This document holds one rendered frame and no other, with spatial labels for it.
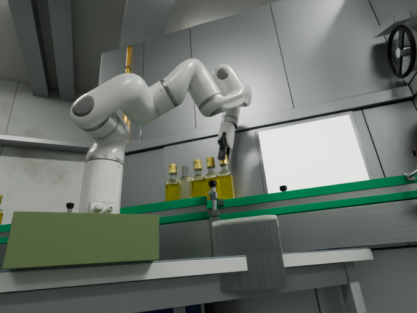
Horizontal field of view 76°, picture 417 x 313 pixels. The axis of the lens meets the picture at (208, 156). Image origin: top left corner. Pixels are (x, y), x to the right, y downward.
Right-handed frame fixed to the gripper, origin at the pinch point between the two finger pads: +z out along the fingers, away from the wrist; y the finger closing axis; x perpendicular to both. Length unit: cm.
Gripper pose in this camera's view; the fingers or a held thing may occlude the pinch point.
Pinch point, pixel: (223, 158)
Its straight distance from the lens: 113.0
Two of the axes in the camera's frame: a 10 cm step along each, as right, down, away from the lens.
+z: -1.8, 9.3, -3.1
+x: 9.4, 0.7, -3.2
